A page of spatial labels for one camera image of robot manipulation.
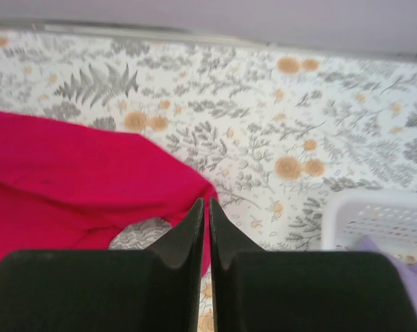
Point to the white plastic basket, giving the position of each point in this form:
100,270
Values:
387,217

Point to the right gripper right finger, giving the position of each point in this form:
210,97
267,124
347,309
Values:
259,290

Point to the lavender t shirt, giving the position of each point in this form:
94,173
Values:
401,273

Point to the magenta t shirt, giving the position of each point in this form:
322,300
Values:
66,186

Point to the floral table mat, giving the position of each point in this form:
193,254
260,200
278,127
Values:
276,133

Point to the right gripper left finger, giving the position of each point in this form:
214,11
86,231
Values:
155,289

